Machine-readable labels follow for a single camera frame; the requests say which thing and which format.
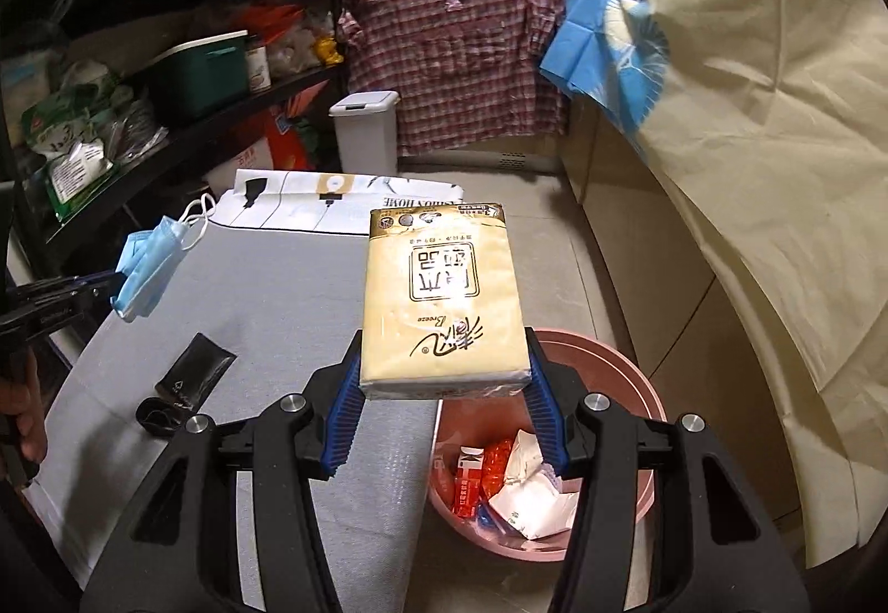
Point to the red and white carton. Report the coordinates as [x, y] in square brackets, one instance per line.
[466, 481]

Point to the green storage box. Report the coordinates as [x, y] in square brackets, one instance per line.
[201, 75]

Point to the cream tissue pack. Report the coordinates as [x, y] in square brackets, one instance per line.
[444, 294]

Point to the blue cloth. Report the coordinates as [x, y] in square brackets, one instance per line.
[596, 51]

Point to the white pedal bin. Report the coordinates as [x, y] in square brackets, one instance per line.
[364, 134]

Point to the white paper towel wad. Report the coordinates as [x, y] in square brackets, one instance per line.
[534, 512]

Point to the orange printed bag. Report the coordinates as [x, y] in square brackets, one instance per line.
[295, 141]

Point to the small blue wrapper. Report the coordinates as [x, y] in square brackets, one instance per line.
[488, 518]

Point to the blue face mask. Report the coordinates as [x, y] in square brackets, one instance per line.
[149, 259]

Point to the person's left hand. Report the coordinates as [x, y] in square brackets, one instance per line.
[29, 405]

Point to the red plaid shirt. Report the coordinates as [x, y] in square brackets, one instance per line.
[451, 65]

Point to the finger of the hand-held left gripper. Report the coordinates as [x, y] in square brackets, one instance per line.
[69, 287]
[48, 316]

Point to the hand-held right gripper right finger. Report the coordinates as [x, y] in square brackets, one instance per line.
[544, 422]

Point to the black plastic packet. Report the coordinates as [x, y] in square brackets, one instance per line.
[194, 370]

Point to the pink plastic basin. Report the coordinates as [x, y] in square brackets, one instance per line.
[624, 405]

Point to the white paper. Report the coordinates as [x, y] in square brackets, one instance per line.
[527, 457]

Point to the cream cloth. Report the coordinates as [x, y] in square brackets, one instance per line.
[777, 134]

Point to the yellow packet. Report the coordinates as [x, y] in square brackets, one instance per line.
[328, 50]

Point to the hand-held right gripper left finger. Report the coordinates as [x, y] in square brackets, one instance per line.
[343, 426]

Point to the white printed cloth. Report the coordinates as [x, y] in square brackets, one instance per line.
[298, 204]

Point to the red plastic bag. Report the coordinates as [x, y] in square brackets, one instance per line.
[496, 467]

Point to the green and white food packet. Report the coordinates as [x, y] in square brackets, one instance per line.
[62, 120]
[76, 176]

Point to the small black wrapper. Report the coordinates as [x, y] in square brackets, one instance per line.
[158, 419]

